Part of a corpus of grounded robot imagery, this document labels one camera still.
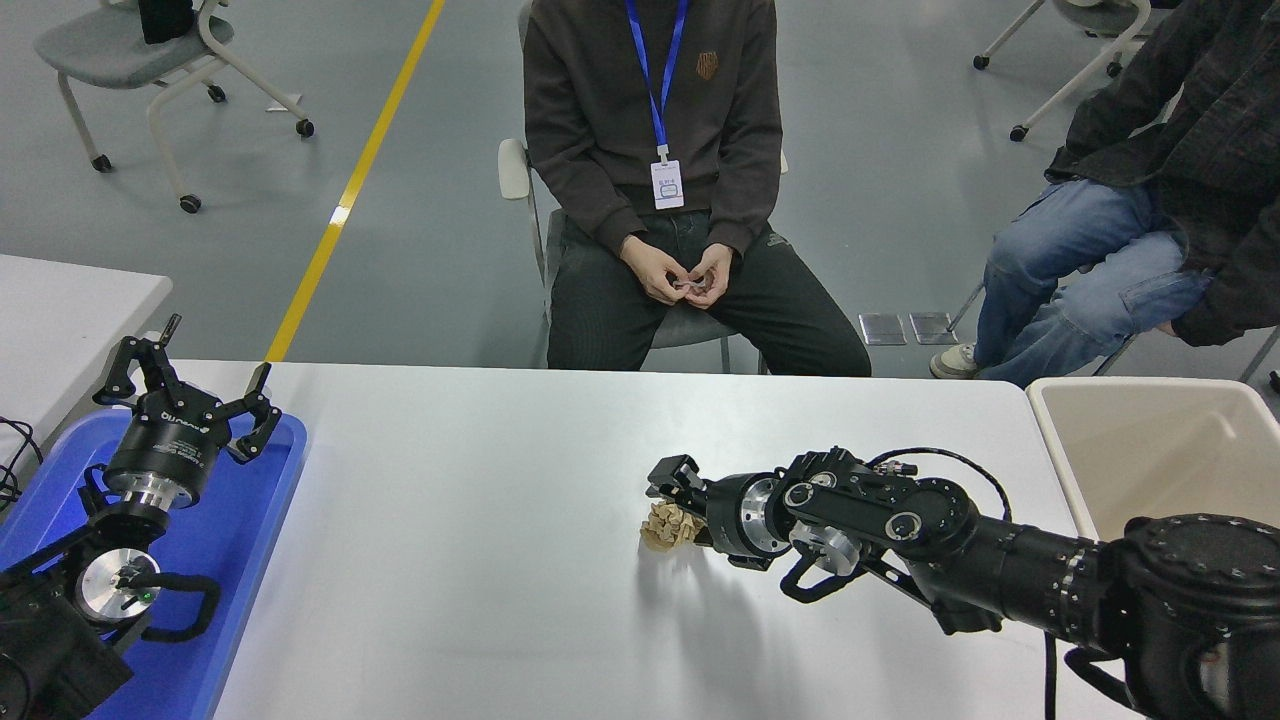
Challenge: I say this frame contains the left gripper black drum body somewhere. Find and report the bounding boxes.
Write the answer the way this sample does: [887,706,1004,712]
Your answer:
[105,388,234,489]

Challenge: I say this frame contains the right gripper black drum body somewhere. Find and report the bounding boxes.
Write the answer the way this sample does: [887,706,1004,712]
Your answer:
[703,472,773,559]

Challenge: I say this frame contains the tan paper ball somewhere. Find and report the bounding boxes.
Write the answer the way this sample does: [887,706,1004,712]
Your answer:
[641,500,703,552]

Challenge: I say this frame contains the person's left hand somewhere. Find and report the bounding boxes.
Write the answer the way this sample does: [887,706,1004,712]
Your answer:
[686,243,735,309]

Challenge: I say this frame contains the person's right hand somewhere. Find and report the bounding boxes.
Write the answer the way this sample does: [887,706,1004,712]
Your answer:
[620,235,691,305]

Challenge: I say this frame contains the white side table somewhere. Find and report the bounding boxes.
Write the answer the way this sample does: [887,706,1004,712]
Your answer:
[0,253,174,471]

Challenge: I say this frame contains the blue plastic tray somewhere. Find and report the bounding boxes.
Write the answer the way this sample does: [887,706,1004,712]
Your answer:
[0,410,309,720]

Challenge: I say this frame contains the black bag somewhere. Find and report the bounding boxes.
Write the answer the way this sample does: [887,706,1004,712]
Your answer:
[138,0,197,46]

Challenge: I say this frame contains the grey office chair white armrests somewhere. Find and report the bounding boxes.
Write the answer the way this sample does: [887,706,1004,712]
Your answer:
[498,0,791,376]

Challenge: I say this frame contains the person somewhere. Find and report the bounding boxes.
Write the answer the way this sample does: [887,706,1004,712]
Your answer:
[930,0,1280,389]
[523,0,873,378]

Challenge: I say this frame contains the large pale beige bin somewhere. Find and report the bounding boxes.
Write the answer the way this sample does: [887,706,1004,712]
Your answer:
[1028,377,1280,543]

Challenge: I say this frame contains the black cable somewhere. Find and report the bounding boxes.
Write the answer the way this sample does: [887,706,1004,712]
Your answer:
[0,415,46,516]

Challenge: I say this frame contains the blue lanyard with white badge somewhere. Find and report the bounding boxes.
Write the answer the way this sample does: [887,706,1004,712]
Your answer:
[625,0,691,211]

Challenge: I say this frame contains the grey wheeled chair white frame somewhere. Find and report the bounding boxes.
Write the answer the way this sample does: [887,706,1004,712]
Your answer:
[973,0,1191,143]
[35,0,317,215]

